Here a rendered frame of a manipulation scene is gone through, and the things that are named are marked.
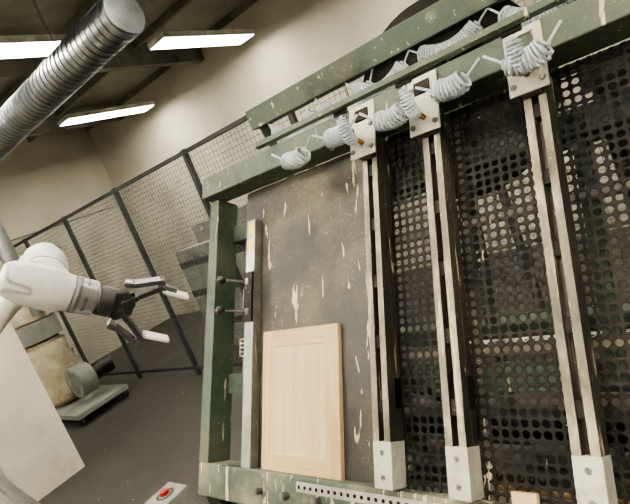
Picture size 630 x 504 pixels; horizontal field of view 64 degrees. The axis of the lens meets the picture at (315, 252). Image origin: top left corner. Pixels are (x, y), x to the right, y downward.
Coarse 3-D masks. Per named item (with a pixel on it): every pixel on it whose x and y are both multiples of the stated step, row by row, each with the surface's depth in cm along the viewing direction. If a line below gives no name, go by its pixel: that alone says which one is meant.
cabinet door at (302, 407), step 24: (264, 336) 191; (288, 336) 183; (312, 336) 175; (336, 336) 167; (264, 360) 189; (288, 360) 181; (312, 360) 173; (336, 360) 165; (264, 384) 186; (288, 384) 179; (312, 384) 171; (336, 384) 163; (264, 408) 184; (288, 408) 176; (312, 408) 169; (336, 408) 162; (264, 432) 182; (288, 432) 174; (312, 432) 167; (336, 432) 160; (264, 456) 180; (288, 456) 172; (312, 456) 165; (336, 456) 158
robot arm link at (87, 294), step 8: (80, 280) 119; (88, 280) 121; (80, 288) 118; (88, 288) 119; (96, 288) 121; (80, 296) 118; (88, 296) 119; (96, 296) 120; (72, 304) 118; (80, 304) 118; (88, 304) 119; (96, 304) 121; (72, 312) 120; (80, 312) 120; (88, 312) 120
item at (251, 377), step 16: (256, 224) 206; (256, 240) 204; (256, 256) 202; (256, 272) 201; (256, 288) 199; (256, 304) 197; (256, 320) 196; (256, 336) 194; (256, 352) 193; (256, 368) 191; (256, 384) 190; (256, 400) 189; (256, 416) 187; (256, 432) 186; (256, 448) 184; (256, 464) 183
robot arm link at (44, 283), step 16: (0, 272) 112; (16, 272) 111; (32, 272) 113; (48, 272) 115; (64, 272) 118; (0, 288) 111; (16, 288) 111; (32, 288) 112; (48, 288) 114; (64, 288) 116; (32, 304) 114; (48, 304) 115; (64, 304) 117
